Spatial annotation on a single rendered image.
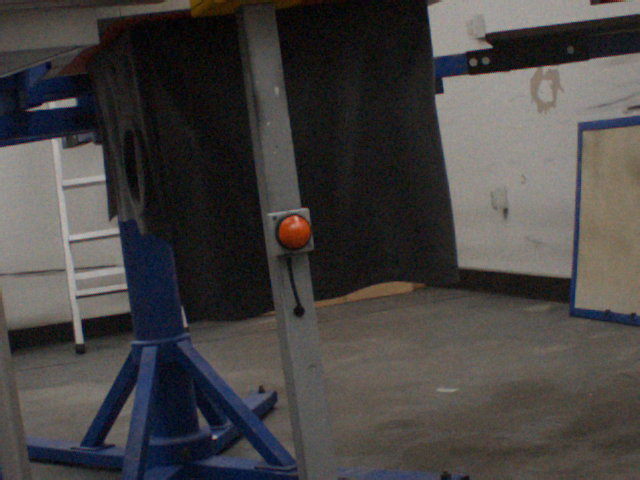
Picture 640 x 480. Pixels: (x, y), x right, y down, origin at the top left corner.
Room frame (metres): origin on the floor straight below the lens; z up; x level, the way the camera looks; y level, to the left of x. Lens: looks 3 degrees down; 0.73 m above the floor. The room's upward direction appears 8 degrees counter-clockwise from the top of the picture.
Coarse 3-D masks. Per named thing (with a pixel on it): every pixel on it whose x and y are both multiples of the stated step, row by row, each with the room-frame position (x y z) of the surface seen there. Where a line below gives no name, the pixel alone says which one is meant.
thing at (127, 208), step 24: (120, 48) 1.91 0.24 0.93; (96, 72) 2.15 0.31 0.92; (120, 72) 1.93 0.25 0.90; (96, 96) 2.23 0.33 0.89; (120, 96) 2.03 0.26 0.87; (120, 120) 2.04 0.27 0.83; (120, 144) 2.11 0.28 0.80; (144, 144) 1.86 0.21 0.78; (120, 168) 2.13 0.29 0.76; (144, 168) 1.84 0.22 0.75; (120, 192) 2.17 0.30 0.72; (144, 192) 1.86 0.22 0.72; (120, 216) 2.18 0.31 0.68; (144, 216) 1.91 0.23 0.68; (168, 240) 1.88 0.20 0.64
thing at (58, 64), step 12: (180, 0) 1.74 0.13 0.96; (432, 0) 2.04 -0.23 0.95; (96, 12) 1.71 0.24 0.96; (108, 12) 1.71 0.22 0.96; (120, 12) 1.72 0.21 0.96; (132, 12) 1.72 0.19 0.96; (144, 12) 1.73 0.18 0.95; (156, 12) 1.73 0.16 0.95; (168, 12) 1.75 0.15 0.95; (180, 12) 1.77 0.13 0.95; (108, 24) 1.78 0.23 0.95; (60, 60) 2.16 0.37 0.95; (84, 72) 2.46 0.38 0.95
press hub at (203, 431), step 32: (128, 224) 3.12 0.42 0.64; (128, 256) 3.13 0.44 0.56; (160, 256) 3.12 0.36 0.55; (128, 288) 3.15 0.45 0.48; (160, 288) 3.12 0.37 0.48; (160, 320) 3.12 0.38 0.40; (160, 352) 3.10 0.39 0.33; (160, 384) 3.11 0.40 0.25; (192, 384) 3.16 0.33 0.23; (160, 416) 3.12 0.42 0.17; (192, 416) 3.14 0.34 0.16; (160, 448) 3.09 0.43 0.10; (192, 448) 3.10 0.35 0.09
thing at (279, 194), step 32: (192, 0) 1.61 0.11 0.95; (224, 0) 1.52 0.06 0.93; (256, 0) 1.54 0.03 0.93; (288, 0) 1.59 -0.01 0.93; (256, 32) 1.57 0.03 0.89; (256, 64) 1.57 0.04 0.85; (256, 96) 1.57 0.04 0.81; (256, 128) 1.58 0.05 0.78; (288, 128) 1.58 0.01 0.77; (256, 160) 1.59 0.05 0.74; (288, 160) 1.58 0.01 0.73; (288, 192) 1.58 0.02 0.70; (288, 288) 1.57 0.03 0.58; (288, 320) 1.57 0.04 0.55; (288, 352) 1.57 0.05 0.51; (320, 352) 1.58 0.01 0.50; (288, 384) 1.59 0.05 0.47; (320, 384) 1.58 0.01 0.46; (320, 416) 1.58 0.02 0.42; (320, 448) 1.57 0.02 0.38
